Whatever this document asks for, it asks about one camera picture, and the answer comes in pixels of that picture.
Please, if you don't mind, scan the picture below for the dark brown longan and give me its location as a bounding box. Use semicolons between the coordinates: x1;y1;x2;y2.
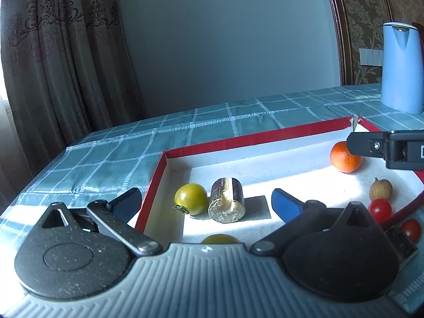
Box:
369;178;393;201

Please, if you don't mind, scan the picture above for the teal plaid tablecloth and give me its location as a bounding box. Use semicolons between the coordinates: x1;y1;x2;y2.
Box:
1;84;423;312

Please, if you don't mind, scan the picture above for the red cherry tomato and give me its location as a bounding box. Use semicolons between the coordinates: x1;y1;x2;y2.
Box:
368;199;392;223
400;218;422;243

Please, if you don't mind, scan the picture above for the green tomato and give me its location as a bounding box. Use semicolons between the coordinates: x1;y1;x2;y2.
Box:
173;183;208;215
201;234;240;244

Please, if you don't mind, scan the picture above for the purple sugarcane piece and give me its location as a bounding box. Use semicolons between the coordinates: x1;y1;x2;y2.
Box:
208;177;246;224

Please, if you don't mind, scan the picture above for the brown patterned curtain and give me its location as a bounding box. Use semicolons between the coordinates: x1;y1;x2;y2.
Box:
1;0;145;207

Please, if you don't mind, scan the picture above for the dark sugarcane piece right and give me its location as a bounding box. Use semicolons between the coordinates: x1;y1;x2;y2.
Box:
385;226;418;270

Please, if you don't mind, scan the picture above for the white wall switch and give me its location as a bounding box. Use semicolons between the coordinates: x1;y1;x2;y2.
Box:
359;48;384;67

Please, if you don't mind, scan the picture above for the orange tangerine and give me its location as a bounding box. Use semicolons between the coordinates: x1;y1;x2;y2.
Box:
330;141;362;174

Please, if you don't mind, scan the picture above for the red cardboard box tray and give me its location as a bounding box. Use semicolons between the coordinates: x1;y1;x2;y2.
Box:
130;117;423;246

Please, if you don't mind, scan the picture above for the wooden headboard frame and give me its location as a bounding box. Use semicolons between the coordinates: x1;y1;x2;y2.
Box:
329;0;392;85

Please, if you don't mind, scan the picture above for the blue kettle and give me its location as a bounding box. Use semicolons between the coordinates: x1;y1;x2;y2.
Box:
381;22;423;114

